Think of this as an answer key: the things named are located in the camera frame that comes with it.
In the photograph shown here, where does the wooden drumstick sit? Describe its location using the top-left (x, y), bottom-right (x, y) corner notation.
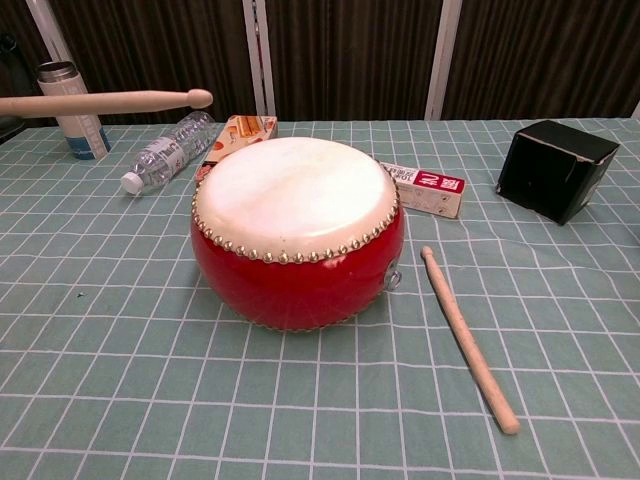
top-left (0, 88), bottom-right (213, 118)
top-left (420, 245), bottom-right (521, 436)

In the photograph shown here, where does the red drum with white skin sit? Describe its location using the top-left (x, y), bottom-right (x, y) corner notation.
top-left (189, 136), bottom-right (401, 333)

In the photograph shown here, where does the green grid tablecloth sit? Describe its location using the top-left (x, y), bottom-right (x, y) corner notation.
top-left (0, 117), bottom-right (640, 480)

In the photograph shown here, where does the red and white carton box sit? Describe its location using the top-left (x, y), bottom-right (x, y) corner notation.
top-left (377, 160), bottom-right (467, 219)

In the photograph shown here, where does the orange biscuit box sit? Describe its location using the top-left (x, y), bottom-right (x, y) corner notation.
top-left (195, 114), bottom-right (279, 185)

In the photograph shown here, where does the clear plastic water bottle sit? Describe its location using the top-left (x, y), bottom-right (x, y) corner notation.
top-left (120, 110), bottom-right (218, 195)

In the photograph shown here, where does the dark pleated curtain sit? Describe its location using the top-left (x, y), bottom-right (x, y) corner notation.
top-left (0, 0), bottom-right (640, 132)

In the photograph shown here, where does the black cardboard box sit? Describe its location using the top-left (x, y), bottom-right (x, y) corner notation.
top-left (495, 119), bottom-right (621, 227)

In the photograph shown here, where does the white Starbucks thermos bottle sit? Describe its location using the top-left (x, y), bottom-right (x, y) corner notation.
top-left (36, 60), bottom-right (113, 161)

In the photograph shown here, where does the white frame post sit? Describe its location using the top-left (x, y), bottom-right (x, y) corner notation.
top-left (242, 0), bottom-right (278, 120)
top-left (424, 0), bottom-right (464, 121)
top-left (25, 0), bottom-right (75, 65)

